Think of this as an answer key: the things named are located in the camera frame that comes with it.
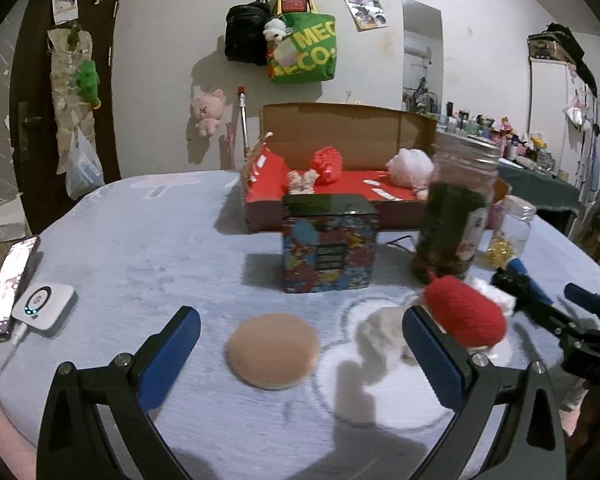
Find beige hanging organiser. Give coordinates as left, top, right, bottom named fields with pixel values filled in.
left=47, top=25, right=101, bottom=171

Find red plush sponge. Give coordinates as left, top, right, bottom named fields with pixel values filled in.
left=424, top=275, right=508, bottom=348

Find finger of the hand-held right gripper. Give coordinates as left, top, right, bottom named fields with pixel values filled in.
left=564, top=282, right=600, bottom=331
left=491, top=257, right=588, bottom=333

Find white photo card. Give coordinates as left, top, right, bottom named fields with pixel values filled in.
left=51, top=0, right=78, bottom=25

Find white cabinet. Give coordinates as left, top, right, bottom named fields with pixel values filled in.
left=529, top=55, right=600, bottom=181

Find small clear jar gold pieces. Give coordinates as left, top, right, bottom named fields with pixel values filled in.
left=487, top=195, right=537, bottom=268

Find white charging cable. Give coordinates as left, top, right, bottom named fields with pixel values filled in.
left=0, top=322, right=31, bottom=376

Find metal door handle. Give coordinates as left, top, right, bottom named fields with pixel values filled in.
left=17, top=101, right=43, bottom=163

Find large glass jar metal lid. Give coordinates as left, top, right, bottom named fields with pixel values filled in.
left=412, top=132, right=501, bottom=281

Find dark cloth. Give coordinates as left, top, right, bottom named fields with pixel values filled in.
left=545, top=22, right=600, bottom=106

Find white mesh bath pouf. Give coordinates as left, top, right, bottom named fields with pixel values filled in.
left=386, top=148, right=436, bottom=192

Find wall mirror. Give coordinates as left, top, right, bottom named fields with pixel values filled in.
left=401, top=0, right=443, bottom=113

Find black backpack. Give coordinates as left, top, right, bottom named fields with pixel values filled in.
left=224, top=0, right=273, bottom=66

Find clear plastic bag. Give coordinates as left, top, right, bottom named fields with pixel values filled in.
left=65, top=127, right=106, bottom=200

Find smartphone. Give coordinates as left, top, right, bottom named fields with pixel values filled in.
left=0, top=235, right=42, bottom=343

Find row of cosmetic bottles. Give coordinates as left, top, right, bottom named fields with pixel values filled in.
left=402, top=100, right=571, bottom=181

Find pink plush toy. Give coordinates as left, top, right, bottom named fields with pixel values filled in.
left=189, top=88, right=227, bottom=138

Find patterned storage case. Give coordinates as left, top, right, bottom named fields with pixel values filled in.
left=527, top=32, right=578, bottom=63

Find beige round powder puff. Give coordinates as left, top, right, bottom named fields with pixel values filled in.
left=223, top=312, right=321, bottom=391

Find pink bed sheet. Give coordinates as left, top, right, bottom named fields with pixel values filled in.
left=0, top=387, right=38, bottom=480

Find dark brown door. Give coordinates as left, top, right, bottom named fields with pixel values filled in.
left=7, top=0, right=133, bottom=233

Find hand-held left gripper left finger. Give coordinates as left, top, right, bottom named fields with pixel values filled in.
left=37, top=305, right=202, bottom=480

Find green plush toy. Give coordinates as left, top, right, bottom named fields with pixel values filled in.
left=75, top=60, right=102, bottom=110

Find table with green cloth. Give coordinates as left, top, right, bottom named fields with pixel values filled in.
left=495, top=160, right=581, bottom=233

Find red mesh bath pouf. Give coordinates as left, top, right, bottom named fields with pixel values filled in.
left=309, top=146, right=344, bottom=186

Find white hanging pouch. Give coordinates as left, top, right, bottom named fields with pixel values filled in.
left=562, top=97, right=593, bottom=133

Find small white plush keychain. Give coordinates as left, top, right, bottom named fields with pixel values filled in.
left=262, top=17, right=293, bottom=43

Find green tote bag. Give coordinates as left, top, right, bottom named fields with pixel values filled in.
left=266, top=0, right=337, bottom=85

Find white fluffy sock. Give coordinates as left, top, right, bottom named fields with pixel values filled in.
left=467, top=276, right=518, bottom=317

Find photo collage wall poster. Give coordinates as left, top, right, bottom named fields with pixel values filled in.
left=341, top=0, right=389, bottom=32

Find cardboard box red lining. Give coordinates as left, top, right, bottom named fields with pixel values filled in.
left=242, top=102, right=511, bottom=233

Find white square charger device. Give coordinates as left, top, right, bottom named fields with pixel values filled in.
left=11, top=282, right=77, bottom=337

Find colourful printed tin box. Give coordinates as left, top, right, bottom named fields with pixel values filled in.
left=280, top=192, right=381, bottom=294

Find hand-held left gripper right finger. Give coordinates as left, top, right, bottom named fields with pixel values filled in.
left=401, top=304, right=567, bottom=480

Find white plastic wrap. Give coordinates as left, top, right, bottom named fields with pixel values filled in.
left=0, top=190, right=31, bottom=243

